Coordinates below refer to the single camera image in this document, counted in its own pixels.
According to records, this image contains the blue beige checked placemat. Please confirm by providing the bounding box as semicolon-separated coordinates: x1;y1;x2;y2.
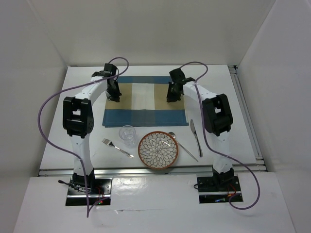
102;76;188;128

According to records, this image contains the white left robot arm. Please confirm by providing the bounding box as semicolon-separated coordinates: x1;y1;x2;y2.
63;63;121;194

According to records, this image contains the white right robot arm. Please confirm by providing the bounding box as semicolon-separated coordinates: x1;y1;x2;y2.
167;68;234;190

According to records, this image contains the silver spoon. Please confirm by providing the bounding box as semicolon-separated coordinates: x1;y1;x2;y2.
168;132;199;162

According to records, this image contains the clear drinking glass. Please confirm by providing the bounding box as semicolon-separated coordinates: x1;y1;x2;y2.
119;125;136;147

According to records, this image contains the silver fork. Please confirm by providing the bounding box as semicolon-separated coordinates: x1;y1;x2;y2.
102;138;134;159

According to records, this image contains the silver table knife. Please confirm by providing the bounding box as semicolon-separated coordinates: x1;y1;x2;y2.
190;119;203;157

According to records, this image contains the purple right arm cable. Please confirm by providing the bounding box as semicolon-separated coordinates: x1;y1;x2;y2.
174;61;261;211

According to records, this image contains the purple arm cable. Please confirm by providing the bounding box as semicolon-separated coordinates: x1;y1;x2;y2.
38;57;129;218
174;61;261;211

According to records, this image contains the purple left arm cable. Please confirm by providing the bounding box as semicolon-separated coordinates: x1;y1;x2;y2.
38;57;129;218

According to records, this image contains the front aluminium rail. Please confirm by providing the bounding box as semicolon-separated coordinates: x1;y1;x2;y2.
37;164;268;177

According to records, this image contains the aluminium rail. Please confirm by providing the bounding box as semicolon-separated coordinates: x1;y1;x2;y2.
37;164;268;177
228;66;265;166

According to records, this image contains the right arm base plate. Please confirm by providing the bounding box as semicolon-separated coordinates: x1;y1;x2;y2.
193;176;243;204

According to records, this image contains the right side aluminium rail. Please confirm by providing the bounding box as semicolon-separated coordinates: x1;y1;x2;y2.
228;66;265;166

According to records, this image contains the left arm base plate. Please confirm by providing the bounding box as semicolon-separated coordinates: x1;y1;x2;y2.
65;178;112;206

